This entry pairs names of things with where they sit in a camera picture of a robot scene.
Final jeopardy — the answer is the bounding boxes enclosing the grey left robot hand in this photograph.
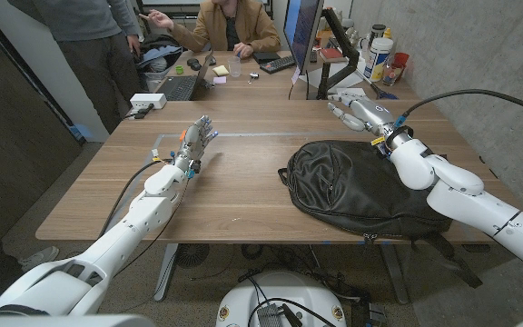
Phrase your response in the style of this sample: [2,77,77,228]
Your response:
[173,114,220,172]

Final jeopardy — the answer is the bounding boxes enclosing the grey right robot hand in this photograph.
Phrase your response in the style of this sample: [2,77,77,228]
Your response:
[327,92,411,147]

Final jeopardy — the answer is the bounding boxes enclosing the black leather backpack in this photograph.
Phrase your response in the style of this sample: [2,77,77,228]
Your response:
[277,139,485,290]

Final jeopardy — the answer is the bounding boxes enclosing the blue brush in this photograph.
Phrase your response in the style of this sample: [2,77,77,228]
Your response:
[356,70,400,101]

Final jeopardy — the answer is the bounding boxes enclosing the white flat box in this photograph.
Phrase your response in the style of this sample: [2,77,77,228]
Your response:
[333,86,367,97]

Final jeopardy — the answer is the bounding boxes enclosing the clear patterned cup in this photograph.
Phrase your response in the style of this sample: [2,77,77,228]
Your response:
[381,62,403,87]

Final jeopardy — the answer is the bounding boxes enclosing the black laptop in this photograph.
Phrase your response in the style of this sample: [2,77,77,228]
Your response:
[155,48,217,102]

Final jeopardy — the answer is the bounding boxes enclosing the white wipes canister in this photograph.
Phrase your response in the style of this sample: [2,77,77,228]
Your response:
[363,37,394,84]

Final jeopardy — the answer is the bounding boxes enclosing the white power strip box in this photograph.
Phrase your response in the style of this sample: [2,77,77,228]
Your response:
[129,93,168,111]

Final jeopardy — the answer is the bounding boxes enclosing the red cup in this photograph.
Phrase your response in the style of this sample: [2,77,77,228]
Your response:
[392,52,410,81]

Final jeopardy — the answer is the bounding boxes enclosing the red book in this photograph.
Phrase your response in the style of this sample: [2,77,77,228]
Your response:
[318,47,345,63]

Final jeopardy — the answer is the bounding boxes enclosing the dark lidded jar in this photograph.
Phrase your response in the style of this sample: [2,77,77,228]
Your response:
[369,24,387,46]

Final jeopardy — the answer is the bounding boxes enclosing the black bag with clothes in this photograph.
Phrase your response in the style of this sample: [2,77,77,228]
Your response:
[134,32,189,90]

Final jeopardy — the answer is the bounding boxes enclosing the black keyboard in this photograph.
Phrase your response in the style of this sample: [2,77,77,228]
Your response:
[259,54,297,75]

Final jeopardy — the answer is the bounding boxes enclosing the computer monitor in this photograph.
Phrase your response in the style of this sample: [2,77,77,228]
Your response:
[282,0,325,76]

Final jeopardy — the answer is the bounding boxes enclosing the black wallet case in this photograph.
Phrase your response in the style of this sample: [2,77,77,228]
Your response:
[252,51,281,65]

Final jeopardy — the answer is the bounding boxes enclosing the round black floor fan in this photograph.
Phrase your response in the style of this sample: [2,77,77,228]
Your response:
[174,243,211,269]

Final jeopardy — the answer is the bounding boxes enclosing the seated person tan jacket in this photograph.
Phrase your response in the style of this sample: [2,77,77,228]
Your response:
[138,0,283,59]

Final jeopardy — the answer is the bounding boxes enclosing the grey table leg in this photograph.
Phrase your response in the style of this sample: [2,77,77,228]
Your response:
[379,243,410,305]
[153,243,180,302]

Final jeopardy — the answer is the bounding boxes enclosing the standing person grey sweater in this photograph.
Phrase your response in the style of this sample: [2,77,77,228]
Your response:
[6,0,143,135]

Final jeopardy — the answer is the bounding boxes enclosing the white robot torso base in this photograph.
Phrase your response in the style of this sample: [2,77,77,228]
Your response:
[215,271,348,327]

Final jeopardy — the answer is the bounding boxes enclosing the grey finned metal box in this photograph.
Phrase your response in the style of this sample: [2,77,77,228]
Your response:
[256,302,285,327]

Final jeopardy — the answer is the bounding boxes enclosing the white sneaker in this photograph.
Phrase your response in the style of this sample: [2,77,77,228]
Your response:
[17,245,60,276]

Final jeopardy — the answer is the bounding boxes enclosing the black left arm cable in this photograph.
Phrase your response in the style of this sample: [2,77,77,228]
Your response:
[99,156,176,242]

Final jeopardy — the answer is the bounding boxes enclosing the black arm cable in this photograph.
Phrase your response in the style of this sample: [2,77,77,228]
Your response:
[99,156,176,242]
[400,88,523,123]

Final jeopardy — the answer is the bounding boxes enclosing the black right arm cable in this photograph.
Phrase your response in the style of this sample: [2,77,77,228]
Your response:
[400,88,523,123]

